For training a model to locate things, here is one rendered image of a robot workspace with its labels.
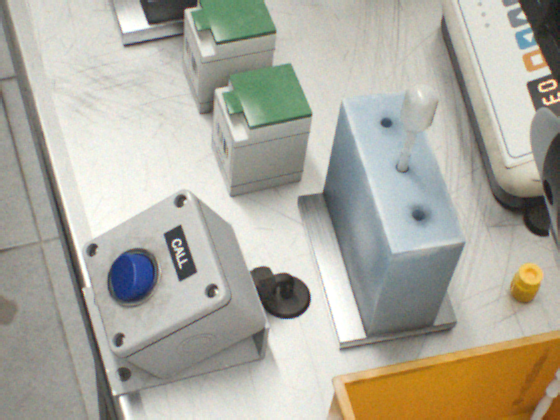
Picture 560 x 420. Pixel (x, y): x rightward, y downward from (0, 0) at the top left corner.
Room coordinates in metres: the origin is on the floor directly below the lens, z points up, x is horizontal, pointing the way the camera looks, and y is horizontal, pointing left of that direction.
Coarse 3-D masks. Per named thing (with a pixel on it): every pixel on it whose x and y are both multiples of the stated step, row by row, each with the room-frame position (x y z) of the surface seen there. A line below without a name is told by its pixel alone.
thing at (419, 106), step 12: (420, 84) 0.40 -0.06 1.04; (408, 96) 0.39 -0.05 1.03; (420, 96) 0.39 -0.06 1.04; (432, 96) 0.39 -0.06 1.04; (408, 108) 0.39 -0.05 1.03; (420, 108) 0.39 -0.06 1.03; (432, 108) 0.39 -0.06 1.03; (408, 120) 0.39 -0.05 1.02; (420, 120) 0.39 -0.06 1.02; (432, 120) 0.39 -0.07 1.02
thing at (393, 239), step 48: (384, 96) 0.44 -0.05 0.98; (336, 144) 0.43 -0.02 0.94; (384, 144) 0.41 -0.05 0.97; (336, 192) 0.42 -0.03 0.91; (384, 192) 0.38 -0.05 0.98; (432, 192) 0.38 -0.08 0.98; (336, 240) 0.40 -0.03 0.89; (384, 240) 0.35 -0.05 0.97; (432, 240) 0.35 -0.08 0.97; (336, 288) 0.37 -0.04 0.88; (384, 288) 0.34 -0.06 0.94; (432, 288) 0.35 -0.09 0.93; (336, 336) 0.34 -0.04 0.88; (384, 336) 0.35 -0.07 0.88
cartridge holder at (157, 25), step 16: (112, 0) 0.56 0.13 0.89; (128, 0) 0.56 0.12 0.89; (144, 0) 0.55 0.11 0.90; (160, 0) 0.54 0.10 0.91; (176, 0) 0.55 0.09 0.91; (192, 0) 0.55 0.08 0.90; (128, 16) 0.55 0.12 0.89; (144, 16) 0.55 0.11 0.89; (160, 16) 0.54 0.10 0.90; (176, 16) 0.55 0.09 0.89; (128, 32) 0.53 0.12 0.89; (144, 32) 0.54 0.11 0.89; (160, 32) 0.54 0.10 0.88; (176, 32) 0.55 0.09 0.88
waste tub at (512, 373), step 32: (480, 352) 0.29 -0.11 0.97; (512, 352) 0.30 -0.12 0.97; (544, 352) 0.31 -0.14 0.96; (352, 384) 0.27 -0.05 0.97; (384, 384) 0.27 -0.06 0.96; (416, 384) 0.28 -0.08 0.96; (448, 384) 0.29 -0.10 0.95; (480, 384) 0.30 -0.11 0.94; (512, 384) 0.30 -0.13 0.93; (544, 384) 0.31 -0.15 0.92; (352, 416) 0.25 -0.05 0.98; (384, 416) 0.28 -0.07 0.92; (416, 416) 0.28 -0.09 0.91; (448, 416) 0.29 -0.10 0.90; (480, 416) 0.30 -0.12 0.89; (512, 416) 0.31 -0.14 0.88; (544, 416) 0.31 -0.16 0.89
